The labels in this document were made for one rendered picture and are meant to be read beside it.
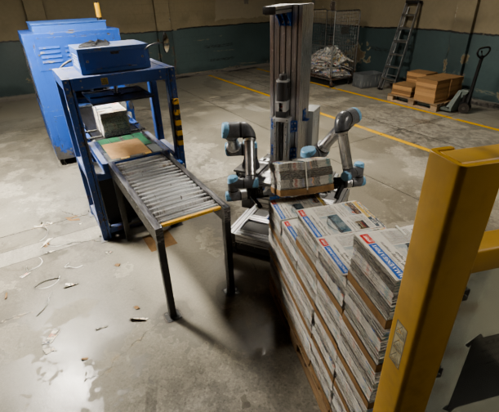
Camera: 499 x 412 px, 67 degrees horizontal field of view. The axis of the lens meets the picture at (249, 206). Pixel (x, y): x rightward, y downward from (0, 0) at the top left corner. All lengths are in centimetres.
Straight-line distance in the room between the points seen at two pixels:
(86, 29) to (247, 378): 482
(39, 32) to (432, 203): 548
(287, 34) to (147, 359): 246
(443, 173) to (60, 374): 262
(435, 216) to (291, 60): 236
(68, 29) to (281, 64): 353
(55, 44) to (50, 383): 418
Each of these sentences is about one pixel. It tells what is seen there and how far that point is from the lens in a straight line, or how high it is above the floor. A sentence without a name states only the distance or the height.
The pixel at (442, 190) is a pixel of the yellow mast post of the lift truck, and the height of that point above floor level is 179.
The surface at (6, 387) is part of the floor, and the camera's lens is 303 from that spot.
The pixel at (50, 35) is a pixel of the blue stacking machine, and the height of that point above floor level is 172.
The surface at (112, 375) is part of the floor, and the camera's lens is 278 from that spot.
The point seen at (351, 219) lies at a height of 107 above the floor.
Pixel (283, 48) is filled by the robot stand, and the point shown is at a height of 174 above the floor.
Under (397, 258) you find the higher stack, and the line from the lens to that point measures 141.
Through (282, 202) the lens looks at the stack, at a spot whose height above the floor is 83.
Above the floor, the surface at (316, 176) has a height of 101.
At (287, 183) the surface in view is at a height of 99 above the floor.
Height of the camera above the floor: 210
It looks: 29 degrees down
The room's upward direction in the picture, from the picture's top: 2 degrees counter-clockwise
